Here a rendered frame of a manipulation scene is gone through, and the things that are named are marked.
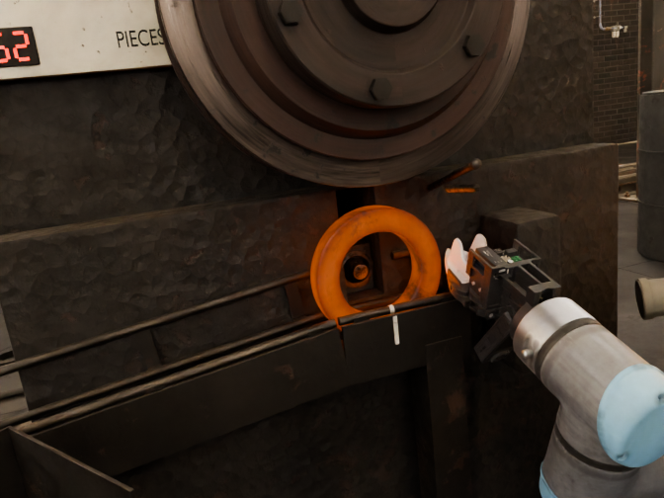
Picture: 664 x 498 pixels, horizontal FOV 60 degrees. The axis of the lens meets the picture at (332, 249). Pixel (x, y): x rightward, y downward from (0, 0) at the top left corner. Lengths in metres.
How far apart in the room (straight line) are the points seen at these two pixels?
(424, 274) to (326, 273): 0.15
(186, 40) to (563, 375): 0.53
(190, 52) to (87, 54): 0.17
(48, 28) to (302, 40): 0.34
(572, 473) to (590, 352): 0.13
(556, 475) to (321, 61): 0.51
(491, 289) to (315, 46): 0.35
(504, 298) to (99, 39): 0.60
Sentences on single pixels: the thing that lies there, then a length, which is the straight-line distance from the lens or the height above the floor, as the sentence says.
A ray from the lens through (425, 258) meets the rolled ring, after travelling 0.81.
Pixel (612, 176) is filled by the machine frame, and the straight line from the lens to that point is 1.08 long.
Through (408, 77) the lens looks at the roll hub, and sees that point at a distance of 0.66.
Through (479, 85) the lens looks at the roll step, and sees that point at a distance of 0.78.
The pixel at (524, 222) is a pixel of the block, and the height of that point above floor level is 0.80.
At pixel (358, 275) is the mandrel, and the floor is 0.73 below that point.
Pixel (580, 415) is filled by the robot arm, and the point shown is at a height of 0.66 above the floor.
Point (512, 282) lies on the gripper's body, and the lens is 0.74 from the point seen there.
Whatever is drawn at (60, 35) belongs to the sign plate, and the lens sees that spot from 0.82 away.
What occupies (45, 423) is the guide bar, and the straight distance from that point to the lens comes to 0.76.
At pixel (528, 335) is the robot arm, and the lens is 0.67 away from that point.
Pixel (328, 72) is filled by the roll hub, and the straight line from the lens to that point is 0.62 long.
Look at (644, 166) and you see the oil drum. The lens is 3.49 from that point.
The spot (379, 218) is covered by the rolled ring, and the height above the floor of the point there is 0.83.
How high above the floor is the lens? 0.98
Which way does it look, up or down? 14 degrees down
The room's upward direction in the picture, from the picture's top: 7 degrees counter-clockwise
